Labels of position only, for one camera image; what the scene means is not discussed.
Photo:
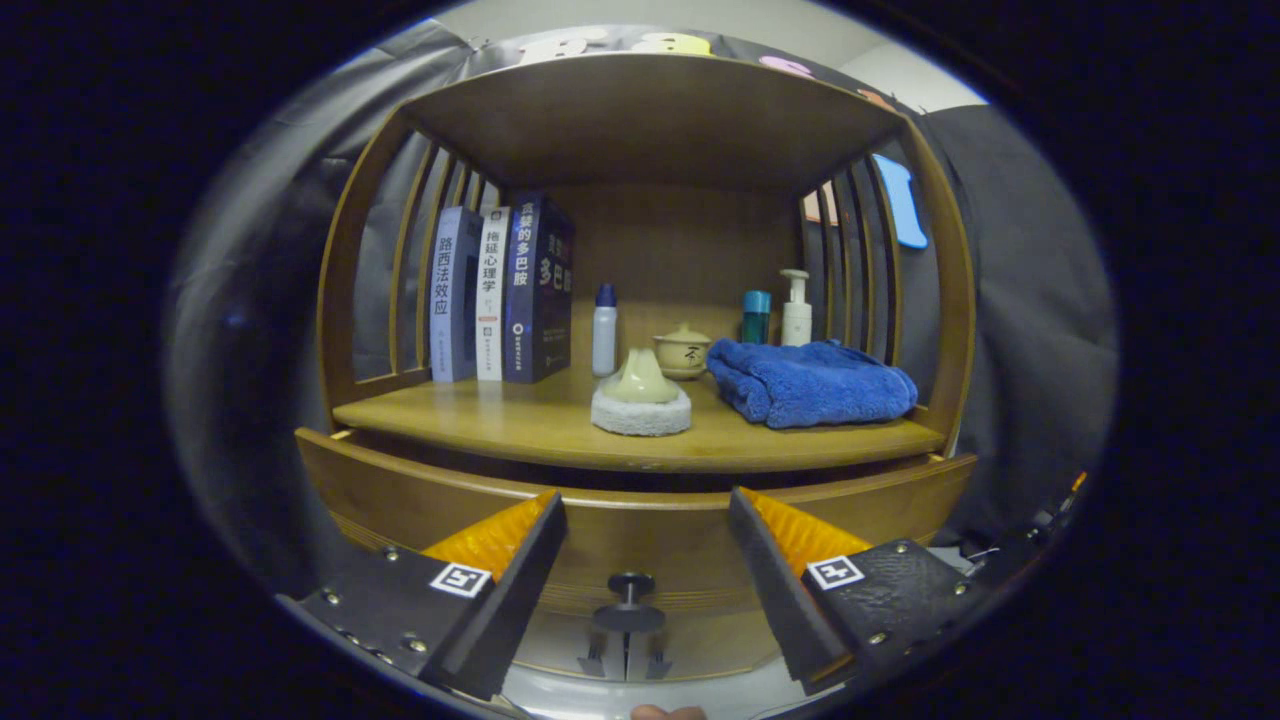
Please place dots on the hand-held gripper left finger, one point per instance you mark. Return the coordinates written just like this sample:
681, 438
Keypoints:
515, 600

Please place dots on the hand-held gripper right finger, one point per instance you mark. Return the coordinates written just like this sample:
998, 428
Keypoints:
775, 590

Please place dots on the wooden drawer with black knob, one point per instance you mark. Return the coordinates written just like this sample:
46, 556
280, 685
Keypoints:
640, 525

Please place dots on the cream brush with white base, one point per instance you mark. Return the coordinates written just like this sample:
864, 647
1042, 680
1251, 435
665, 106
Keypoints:
640, 400

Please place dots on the wooden cabinet door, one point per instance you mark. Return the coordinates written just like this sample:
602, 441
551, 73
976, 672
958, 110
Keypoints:
560, 642
720, 640

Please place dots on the wooden countertop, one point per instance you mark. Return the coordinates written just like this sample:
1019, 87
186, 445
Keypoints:
500, 420

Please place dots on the wooden cabinet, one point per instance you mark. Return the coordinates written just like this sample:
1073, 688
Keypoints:
680, 250

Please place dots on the folded blue towel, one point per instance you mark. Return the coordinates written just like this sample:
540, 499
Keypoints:
810, 385

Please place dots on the beige lidded tea cup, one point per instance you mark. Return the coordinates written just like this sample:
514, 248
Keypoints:
683, 355

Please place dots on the black orange device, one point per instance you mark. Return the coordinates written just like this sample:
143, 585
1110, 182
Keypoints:
1030, 525

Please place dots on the teal bottle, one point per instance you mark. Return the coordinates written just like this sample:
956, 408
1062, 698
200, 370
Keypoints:
756, 320

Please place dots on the white pump bottle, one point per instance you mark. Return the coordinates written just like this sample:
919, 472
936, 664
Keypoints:
797, 320

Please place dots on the white bottle with blue cap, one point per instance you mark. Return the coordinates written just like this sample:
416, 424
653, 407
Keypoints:
605, 340

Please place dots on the white book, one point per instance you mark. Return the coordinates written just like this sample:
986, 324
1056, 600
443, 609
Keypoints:
491, 300

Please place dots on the pale blue book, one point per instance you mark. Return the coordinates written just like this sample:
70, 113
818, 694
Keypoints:
450, 300

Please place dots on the dark blue book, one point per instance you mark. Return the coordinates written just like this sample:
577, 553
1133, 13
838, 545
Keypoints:
540, 290

